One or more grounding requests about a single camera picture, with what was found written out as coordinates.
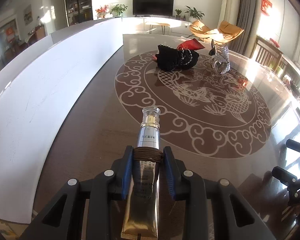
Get red foil packet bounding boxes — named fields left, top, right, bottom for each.
left=177, top=39, right=205, bottom=51

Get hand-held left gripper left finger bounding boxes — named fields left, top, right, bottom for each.
left=19, top=145, right=134, bottom=240

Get white television console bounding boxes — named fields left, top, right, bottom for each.
left=122, top=17, right=194, bottom=34

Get large leafy potted plant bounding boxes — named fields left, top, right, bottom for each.
left=185, top=6, right=205, bottom=22

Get small wooden hairpin-leg table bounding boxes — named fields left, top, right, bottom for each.
left=145, top=21, right=171, bottom=34

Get wooden side cabinet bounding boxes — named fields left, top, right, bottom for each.
left=36, top=24, right=46, bottom=41

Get white covered standing air conditioner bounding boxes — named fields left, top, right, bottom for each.
left=219, top=0, right=241, bottom=29

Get black hair clip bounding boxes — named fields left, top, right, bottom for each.
left=208, top=39, right=216, bottom=57

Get orange lounge chair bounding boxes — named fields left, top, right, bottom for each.
left=189, top=20, right=245, bottom=43

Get dark glass display cabinet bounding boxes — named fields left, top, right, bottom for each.
left=64, top=0, right=94, bottom=27

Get framed wall painting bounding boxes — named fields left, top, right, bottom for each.
left=24, top=4, right=32, bottom=26

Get red wall hanging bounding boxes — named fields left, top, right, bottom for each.
left=262, top=0, right=273, bottom=17

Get white door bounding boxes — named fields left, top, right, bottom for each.
left=51, top=0, right=67, bottom=32

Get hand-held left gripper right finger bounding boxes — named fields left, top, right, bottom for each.
left=163, top=146, right=278, bottom=240

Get silver gold cosmetic tube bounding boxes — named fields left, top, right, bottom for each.
left=120, top=106, right=163, bottom=239

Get black bead-trimmed hair accessory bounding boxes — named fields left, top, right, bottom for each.
left=177, top=49, right=200, bottom=70

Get red flowers in white vase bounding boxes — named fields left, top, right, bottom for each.
left=95, top=5, right=109, bottom=19

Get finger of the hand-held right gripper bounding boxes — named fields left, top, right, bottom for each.
left=272, top=166, right=298, bottom=188
left=286, top=139, right=300, bottom=161

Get patterned cloth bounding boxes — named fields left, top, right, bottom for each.
left=0, top=220, right=23, bottom=240

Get grey curtain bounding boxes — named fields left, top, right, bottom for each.
left=231, top=0, right=258, bottom=56

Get white foam board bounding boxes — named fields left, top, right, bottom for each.
left=0, top=17, right=123, bottom=224

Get black flat television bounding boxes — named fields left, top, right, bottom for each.
left=132, top=0, right=175, bottom=16

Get wooden slatted chair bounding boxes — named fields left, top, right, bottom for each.
left=251, top=36, right=284, bottom=72

